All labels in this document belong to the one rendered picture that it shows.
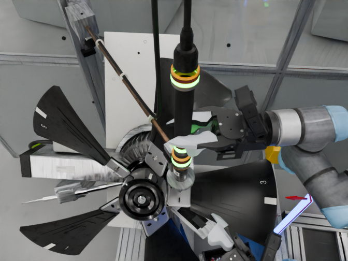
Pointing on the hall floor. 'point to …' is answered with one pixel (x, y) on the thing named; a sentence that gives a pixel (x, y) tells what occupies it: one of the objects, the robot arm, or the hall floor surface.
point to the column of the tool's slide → (88, 70)
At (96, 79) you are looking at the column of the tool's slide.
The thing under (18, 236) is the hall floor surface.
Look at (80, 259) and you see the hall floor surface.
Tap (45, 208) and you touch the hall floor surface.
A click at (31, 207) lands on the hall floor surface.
